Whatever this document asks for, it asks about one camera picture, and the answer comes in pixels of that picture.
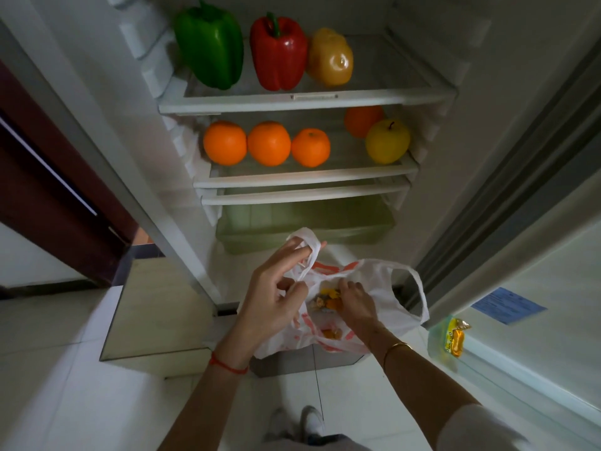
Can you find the person's right hand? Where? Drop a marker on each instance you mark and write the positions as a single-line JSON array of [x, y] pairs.
[[359, 309]]

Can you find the person's left hand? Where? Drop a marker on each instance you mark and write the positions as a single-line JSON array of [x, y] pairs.
[[267, 305]]

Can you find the white red-printed plastic bag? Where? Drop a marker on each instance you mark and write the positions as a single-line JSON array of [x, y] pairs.
[[399, 300]]

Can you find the yellow candy packet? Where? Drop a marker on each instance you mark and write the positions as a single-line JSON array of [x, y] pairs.
[[455, 337]]

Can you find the orange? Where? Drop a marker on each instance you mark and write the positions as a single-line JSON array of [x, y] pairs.
[[269, 143], [361, 121], [311, 147], [225, 143]]

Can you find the yellow apple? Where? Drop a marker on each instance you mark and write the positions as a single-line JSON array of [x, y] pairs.
[[388, 141]]

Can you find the dark red refrigerator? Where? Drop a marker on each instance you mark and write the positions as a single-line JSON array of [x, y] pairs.
[[493, 136]]

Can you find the red bell pepper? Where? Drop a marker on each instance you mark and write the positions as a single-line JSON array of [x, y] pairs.
[[279, 53]]

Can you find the yellow bell pepper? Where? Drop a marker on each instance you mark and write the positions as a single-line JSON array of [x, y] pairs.
[[330, 58]]

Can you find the green bell pepper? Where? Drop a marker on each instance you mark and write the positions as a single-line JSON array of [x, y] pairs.
[[211, 46]]

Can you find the person's right forearm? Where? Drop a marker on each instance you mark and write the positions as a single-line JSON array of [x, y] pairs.
[[422, 394]]

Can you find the beige small cabinet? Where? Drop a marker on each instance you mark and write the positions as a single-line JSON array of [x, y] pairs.
[[155, 309]]

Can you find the white crisper cover shelf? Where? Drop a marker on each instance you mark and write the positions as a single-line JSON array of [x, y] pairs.
[[305, 194]]

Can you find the grey white shoe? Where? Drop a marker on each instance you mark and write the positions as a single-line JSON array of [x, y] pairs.
[[312, 422], [281, 425]]

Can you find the blue jeans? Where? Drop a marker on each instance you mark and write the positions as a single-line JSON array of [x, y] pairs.
[[328, 439]]

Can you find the narrow white glass shelf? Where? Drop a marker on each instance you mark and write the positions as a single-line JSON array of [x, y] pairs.
[[347, 164]]

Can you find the blue inner door sticker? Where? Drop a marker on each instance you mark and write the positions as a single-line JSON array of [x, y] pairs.
[[509, 305]]

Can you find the clear bottom door bin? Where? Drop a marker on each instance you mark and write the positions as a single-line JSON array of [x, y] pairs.
[[516, 385]]

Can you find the wide white glass shelf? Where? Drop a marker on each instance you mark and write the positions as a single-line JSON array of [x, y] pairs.
[[389, 75]]

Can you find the dark wooden door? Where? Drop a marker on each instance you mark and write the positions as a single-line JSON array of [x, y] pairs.
[[61, 150]]

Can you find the dark wooden door frame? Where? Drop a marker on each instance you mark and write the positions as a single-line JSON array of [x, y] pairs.
[[42, 220]]

